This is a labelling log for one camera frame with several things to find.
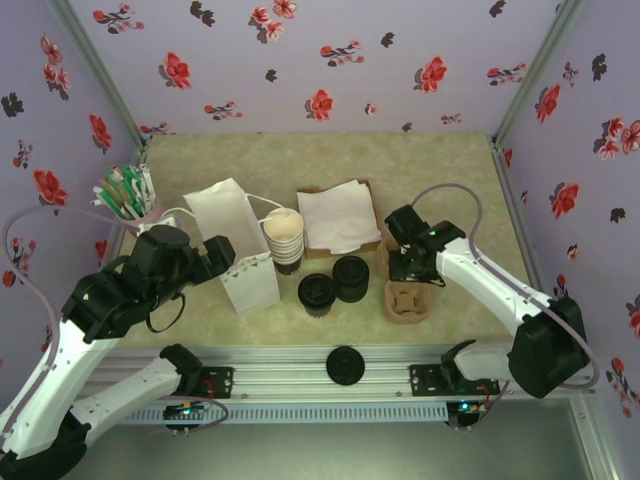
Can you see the white floral paper bag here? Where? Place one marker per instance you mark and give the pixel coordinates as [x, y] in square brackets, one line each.
[225, 220]

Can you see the stack of paper cups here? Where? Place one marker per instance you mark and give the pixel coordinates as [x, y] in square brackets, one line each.
[285, 225]

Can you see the white paper napkins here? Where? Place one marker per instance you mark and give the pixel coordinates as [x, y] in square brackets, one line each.
[335, 220]

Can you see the black plastic cup lid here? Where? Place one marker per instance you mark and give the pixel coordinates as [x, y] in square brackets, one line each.
[345, 366]
[315, 290]

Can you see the black paper coffee cup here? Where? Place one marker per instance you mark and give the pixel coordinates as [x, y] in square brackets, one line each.
[318, 311]

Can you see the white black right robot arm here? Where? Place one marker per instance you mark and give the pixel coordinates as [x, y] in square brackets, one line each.
[490, 280]

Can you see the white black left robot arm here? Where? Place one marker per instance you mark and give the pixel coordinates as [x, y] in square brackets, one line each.
[125, 400]

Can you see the stack of black lids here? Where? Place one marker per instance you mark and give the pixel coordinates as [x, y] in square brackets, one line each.
[351, 280]

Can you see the white napkins on tray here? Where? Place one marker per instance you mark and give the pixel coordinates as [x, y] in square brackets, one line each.
[320, 254]

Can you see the white wrapped straw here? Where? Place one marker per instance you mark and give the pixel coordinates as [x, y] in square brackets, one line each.
[150, 192]
[107, 209]
[111, 201]
[144, 187]

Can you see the brown wooden stirrer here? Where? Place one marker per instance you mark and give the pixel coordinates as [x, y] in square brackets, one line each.
[124, 189]

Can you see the small black controller board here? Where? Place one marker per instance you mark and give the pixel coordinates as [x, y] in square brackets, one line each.
[182, 412]
[465, 410]

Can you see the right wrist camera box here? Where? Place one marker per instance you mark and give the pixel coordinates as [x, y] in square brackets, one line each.
[405, 223]

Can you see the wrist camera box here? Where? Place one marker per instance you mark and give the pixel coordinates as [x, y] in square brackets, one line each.
[405, 223]
[160, 245]

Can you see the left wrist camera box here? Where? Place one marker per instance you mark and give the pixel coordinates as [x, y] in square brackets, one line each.
[160, 245]

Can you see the aluminium frame rail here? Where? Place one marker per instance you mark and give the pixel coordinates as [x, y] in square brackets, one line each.
[280, 375]

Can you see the aluminium frame post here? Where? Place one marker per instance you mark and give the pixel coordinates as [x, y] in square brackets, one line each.
[537, 70]
[100, 70]

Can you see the aluminium lower frame bar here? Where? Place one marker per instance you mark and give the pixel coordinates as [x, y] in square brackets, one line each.
[593, 440]

